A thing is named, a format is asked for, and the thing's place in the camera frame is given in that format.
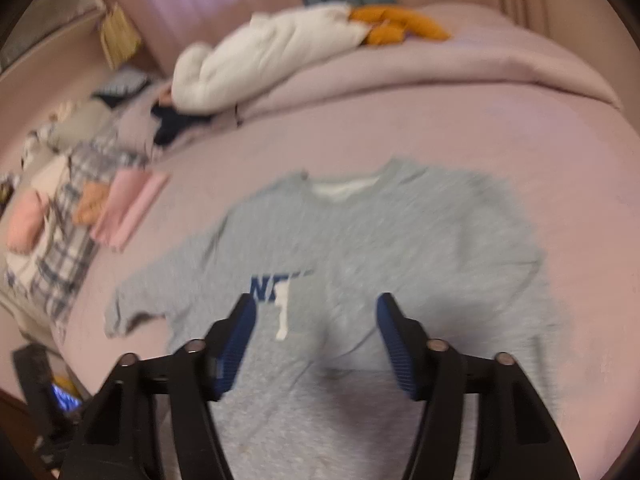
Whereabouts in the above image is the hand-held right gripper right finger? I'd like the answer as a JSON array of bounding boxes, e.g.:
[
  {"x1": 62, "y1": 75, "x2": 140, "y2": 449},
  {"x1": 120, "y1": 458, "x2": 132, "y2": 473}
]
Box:
[{"x1": 376, "y1": 292, "x2": 583, "y2": 480}]

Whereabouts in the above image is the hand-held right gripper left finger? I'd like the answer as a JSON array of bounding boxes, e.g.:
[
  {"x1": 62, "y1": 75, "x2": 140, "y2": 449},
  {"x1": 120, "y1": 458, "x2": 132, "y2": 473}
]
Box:
[{"x1": 60, "y1": 292, "x2": 258, "y2": 480}]

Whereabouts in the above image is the grey sweatshirt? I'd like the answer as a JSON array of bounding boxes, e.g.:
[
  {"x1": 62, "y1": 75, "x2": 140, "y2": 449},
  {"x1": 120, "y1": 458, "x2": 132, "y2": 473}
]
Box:
[{"x1": 104, "y1": 158, "x2": 576, "y2": 480}]

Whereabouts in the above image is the pink folded cloth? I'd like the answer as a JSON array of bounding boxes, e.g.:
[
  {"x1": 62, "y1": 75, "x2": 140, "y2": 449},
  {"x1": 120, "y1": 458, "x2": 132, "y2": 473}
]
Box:
[{"x1": 90, "y1": 170, "x2": 171, "y2": 253}]

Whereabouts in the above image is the plaid cloth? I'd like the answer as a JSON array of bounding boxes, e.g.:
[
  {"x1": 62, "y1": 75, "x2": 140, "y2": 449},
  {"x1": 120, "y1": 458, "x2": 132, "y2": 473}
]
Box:
[{"x1": 5, "y1": 130, "x2": 151, "y2": 341}]

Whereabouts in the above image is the black device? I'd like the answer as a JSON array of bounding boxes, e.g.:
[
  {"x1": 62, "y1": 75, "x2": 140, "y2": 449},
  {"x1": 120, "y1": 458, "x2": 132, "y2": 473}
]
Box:
[{"x1": 12, "y1": 345, "x2": 83, "y2": 461}]

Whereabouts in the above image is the small orange garment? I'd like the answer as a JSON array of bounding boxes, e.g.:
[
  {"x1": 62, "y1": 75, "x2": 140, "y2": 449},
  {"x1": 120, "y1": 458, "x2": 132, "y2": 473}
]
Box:
[{"x1": 72, "y1": 182, "x2": 108, "y2": 226}]

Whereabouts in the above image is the dark navy cloth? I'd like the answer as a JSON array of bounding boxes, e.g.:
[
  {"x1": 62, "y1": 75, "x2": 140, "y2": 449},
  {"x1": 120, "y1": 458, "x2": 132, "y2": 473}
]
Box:
[{"x1": 150, "y1": 100, "x2": 216, "y2": 148}]

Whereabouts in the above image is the pink bed blanket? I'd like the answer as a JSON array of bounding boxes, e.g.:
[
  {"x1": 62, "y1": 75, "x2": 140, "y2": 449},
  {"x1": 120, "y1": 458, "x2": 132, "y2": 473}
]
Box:
[{"x1": 0, "y1": 75, "x2": 640, "y2": 480}]

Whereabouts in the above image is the small pink garment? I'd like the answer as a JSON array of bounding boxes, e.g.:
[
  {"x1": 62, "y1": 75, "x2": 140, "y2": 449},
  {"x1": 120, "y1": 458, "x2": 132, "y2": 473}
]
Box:
[{"x1": 6, "y1": 192, "x2": 51, "y2": 252}]

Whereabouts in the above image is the pink quilt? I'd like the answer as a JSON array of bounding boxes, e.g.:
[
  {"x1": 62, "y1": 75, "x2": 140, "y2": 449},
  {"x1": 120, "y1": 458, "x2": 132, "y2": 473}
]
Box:
[{"x1": 235, "y1": 2, "x2": 623, "y2": 126}]

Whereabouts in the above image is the orange plush cloth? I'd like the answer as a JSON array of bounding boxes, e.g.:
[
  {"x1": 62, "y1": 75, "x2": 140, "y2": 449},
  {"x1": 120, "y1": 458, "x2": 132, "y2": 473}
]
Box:
[{"x1": 348, "y1": 5, "x2": 451, "y2": 46}]

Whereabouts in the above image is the yellow bag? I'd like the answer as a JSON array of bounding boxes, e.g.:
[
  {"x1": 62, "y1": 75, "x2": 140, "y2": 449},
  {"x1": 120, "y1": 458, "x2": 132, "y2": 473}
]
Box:
[{"x1": 100, "y1": 2, "x2": 141, "y2": 68}]

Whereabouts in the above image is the pale cabinet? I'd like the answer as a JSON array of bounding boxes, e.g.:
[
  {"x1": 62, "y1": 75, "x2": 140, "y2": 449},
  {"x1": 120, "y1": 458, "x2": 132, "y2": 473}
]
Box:
[{"x1": 0, "y1": 0, "x2": 106, "y2": 76}]

